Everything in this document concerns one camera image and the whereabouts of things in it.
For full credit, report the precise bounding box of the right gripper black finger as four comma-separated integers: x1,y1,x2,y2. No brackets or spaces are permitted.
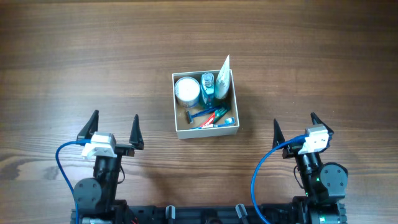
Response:
272,119,285,148
310,112,334,136

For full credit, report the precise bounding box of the blue toothbrush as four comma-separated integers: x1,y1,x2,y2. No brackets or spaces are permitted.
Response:
193,117,235,129

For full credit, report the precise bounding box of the blue disposable razor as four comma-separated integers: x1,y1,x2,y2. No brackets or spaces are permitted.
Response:
186,107,218,124

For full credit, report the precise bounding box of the green red toothpaste tube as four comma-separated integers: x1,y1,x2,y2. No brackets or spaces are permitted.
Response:
200,106,230,127

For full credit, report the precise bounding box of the cotton swab jar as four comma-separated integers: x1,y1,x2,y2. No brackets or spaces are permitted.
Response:
174,77,201,108

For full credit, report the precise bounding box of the white cream tube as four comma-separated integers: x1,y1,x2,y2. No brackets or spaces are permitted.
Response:
215,55,230,100

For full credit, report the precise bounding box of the blue mouthwash bottle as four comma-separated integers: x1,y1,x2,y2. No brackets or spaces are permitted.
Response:
201,72,215,108

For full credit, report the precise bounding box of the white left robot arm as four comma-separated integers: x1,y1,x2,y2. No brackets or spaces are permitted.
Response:
70,110,144,223

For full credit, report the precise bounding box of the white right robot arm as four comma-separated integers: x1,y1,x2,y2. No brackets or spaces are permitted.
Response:
262,113,348,224

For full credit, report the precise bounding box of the white cardboard box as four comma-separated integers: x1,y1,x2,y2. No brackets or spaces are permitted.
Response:
172,69,240,139

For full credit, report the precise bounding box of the white wrist camera, left arm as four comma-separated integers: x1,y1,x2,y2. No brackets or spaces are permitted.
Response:
81,131,117,159

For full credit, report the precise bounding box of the white wrist camera, arm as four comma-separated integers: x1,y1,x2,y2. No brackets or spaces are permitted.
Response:
298,124,329,154
81,131,117,159

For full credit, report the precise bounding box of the white wrist camera, right arm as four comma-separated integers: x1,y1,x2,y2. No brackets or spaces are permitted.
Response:
298,124,329,154

